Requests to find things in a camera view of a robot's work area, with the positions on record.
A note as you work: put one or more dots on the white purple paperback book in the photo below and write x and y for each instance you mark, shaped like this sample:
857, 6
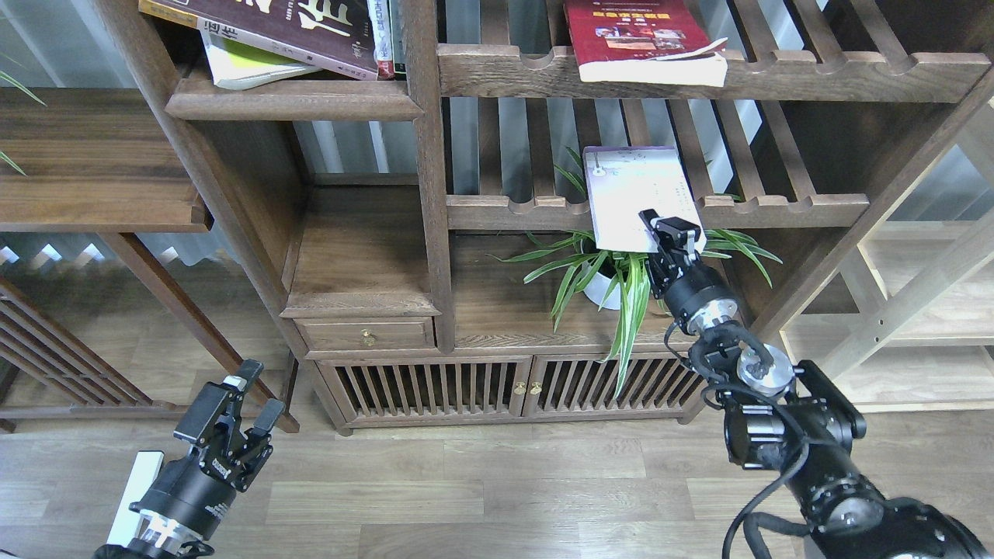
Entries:
622, 182

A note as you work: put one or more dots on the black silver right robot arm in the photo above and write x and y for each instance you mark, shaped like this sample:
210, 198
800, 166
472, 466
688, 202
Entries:
791, 418

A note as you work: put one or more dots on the white plant pot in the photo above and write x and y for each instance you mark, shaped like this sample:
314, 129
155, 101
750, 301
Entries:
618, 281

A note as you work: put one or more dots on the green spider plant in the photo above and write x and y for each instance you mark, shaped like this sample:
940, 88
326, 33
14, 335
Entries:
575, 248

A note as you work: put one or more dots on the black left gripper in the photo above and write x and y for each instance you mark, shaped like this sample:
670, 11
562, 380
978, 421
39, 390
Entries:
190, 496

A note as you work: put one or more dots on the dark wooden bookshelf cabinet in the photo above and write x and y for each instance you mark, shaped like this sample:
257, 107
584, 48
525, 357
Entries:
371, 205

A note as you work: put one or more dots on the red paperback book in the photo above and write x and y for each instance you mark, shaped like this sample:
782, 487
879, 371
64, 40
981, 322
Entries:
643, 42

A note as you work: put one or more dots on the white red upright book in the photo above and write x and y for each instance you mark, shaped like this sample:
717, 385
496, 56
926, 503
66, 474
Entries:
380, 22

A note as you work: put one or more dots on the light wooden shelf rack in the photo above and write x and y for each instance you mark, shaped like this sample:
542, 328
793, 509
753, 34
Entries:
907, 322

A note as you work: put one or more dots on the brass drawer knob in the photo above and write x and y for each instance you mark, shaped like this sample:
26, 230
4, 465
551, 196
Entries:
368, 338

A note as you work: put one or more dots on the white metal stand leg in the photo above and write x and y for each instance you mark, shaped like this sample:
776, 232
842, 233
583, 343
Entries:
127, 525

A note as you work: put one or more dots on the dark wooden side table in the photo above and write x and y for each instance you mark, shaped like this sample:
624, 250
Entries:
118, 298

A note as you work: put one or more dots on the yellow green paperback book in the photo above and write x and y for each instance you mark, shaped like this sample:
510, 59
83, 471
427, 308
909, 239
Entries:
238, 67

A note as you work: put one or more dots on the dark green upright book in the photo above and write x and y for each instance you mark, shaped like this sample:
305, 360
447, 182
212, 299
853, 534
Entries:
399, 55

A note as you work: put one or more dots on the maroon book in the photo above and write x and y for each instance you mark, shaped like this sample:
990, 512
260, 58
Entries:
334, 35

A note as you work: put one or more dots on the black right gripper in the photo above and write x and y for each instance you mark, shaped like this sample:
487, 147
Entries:
696, 295

